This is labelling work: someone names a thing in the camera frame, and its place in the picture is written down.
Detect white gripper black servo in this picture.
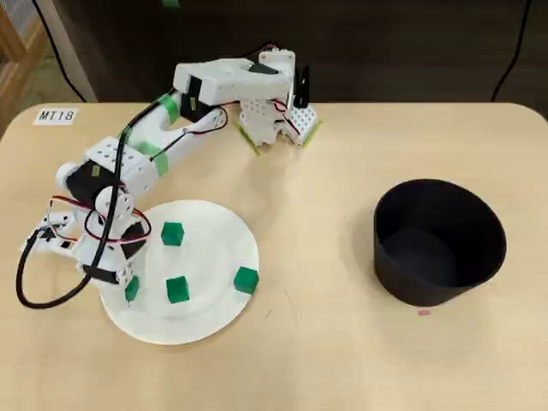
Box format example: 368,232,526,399
75,188,150,287

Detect white MT18 label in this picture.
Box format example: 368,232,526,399
33,107,80,126

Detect thin black power cable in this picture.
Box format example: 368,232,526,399
490,0,530,103
33,0,89,103

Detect light wooden furniture frame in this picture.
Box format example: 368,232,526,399
0,8,46,128

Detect black round pot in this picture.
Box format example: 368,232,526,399
372,178,509,308

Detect white paper plate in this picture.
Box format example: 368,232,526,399
98,199,261,346

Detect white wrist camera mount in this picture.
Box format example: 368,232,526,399
28,208,78,256

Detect grey metal post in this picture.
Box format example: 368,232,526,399
36,0,98,104

